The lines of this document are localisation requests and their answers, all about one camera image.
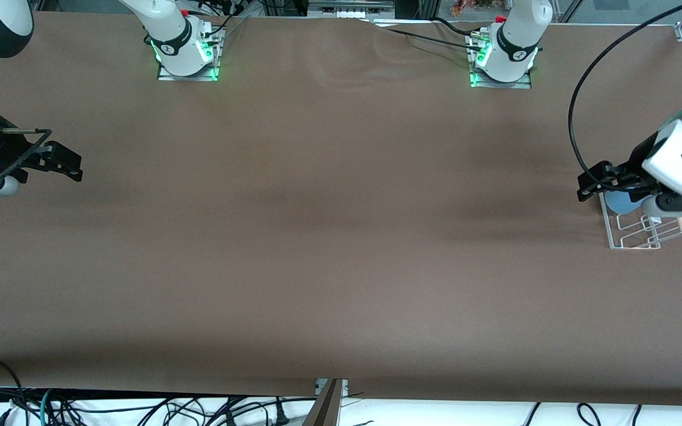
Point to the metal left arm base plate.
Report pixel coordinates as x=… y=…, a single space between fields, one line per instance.
x=521 y=84

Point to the blue plastic cup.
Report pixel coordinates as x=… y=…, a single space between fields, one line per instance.
x=619 y=202

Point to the aluminium corner bracket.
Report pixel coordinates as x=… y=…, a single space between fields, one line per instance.
x=680 y=32

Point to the white power strip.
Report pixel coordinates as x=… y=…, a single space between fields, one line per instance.
x=350 y=12

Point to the orange background clutter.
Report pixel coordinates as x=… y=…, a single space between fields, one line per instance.
x=474 y=6

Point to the metal table support beam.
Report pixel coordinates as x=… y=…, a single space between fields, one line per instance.
x=324 y=408

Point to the brown table cover sheet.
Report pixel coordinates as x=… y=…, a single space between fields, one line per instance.
x=341 y=236

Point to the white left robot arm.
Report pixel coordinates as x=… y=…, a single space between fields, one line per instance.
x=515 y=41

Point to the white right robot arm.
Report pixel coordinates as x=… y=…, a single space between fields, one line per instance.
x=169 y=35

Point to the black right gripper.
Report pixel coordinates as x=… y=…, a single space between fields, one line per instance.
x=2 y=149

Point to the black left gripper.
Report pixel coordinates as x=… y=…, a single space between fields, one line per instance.
x=637 y=161

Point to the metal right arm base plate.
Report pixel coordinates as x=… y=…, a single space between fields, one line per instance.
x=169 y=77

